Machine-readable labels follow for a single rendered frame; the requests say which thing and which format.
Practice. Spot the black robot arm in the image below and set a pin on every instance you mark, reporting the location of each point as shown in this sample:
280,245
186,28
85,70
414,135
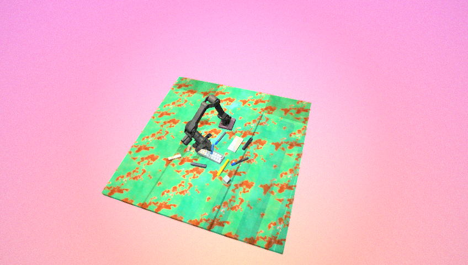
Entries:
192,125

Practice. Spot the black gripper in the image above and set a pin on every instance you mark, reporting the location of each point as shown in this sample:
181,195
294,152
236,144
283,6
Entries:
204,142

